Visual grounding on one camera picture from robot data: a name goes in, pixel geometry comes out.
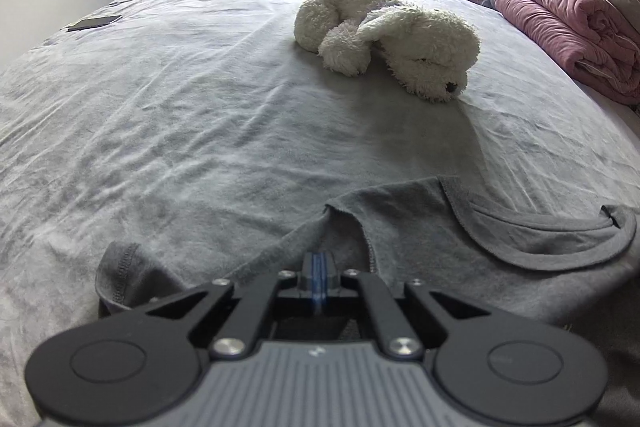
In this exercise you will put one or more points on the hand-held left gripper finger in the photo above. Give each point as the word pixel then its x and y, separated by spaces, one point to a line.
pixel 322 272
pixel 311 272

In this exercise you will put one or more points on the grey shirt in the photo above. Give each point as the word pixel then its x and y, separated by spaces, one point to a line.
pixel 410 227

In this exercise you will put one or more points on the white plush dog toy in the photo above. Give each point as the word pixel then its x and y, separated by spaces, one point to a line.
pixel 415 37

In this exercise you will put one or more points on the black phone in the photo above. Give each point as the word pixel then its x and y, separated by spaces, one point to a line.
pixel 95 23

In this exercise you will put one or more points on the pink folded quilt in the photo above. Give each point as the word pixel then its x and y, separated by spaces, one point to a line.
pixel 560 22

